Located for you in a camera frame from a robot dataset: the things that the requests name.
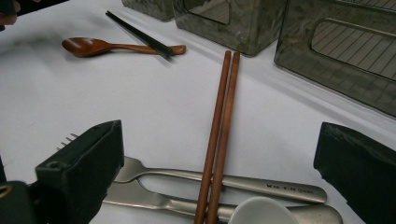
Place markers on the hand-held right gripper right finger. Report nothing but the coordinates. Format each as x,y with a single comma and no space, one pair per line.
361,174

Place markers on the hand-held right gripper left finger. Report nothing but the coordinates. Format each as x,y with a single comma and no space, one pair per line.
81,174

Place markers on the brown wooden spoon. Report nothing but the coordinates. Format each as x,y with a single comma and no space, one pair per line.
84,46

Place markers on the steel fork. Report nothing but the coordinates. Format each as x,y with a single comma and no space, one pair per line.
264,186

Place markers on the smoky translucent plastic bin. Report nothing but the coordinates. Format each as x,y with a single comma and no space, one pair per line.
149,7
243,31
336,74

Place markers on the white ceramic spoon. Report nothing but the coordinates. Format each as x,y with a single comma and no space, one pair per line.
261,213

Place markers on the black chopstick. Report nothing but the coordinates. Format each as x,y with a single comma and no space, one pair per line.
157,48
137,31

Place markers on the brown wooden chopstick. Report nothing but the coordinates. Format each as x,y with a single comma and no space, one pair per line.
226,130
214,130

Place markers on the steel serrated knife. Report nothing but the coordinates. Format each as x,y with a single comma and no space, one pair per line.
134,196

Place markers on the white table cover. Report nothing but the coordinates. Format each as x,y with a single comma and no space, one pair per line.
155,99

